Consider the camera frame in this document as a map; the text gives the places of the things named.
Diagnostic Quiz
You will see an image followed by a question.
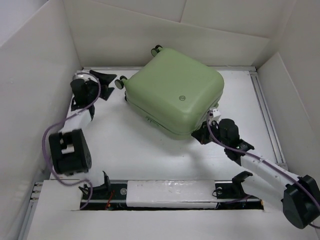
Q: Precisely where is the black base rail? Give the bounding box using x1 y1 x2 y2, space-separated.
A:
79 180 264 211

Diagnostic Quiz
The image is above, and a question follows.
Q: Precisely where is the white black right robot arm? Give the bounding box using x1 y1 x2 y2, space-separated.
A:
191 118 320 229

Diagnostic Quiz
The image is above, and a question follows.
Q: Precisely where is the green hard-shell suitcase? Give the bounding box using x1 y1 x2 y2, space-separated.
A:
114 45 225 139

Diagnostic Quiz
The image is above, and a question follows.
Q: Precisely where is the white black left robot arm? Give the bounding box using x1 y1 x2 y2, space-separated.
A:
42 70 117 187

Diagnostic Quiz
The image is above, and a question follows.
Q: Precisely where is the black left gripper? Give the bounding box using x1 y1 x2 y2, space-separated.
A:
86 71 117 102

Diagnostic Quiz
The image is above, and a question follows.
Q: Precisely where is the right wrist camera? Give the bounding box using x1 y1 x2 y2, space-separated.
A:
209 107 221 124

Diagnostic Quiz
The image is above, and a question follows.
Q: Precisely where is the aluminium side rail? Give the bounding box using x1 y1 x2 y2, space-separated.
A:
249 71 289 171

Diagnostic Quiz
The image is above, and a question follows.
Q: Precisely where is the white foam block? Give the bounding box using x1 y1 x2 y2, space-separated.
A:
126 180 218 209

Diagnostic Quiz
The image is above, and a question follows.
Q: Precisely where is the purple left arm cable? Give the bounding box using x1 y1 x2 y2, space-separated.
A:
41 72 102 210

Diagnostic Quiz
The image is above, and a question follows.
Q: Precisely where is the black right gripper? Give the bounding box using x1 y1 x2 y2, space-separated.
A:
191 119 228 148

